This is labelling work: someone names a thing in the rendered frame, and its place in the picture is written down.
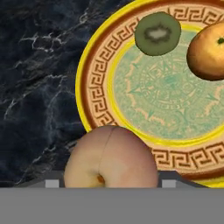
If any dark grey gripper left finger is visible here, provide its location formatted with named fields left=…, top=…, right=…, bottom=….
left=17, top=171, right=67, bottom=189

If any orange fruit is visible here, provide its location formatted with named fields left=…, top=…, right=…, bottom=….
left=186, top=22, right=224, bottom=81

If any pink peach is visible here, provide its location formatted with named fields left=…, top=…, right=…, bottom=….
left=63, top=125, right=160, bottom=189

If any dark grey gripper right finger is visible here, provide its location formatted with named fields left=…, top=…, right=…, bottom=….
left=157, top=171, right=207, bottom=189

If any green kiwi half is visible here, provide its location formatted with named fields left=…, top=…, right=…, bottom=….
left=134, top=11, right=182, bottom=57

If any yellow patterned plate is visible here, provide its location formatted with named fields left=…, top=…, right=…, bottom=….
left=74, top=0, right=224, bottom=189

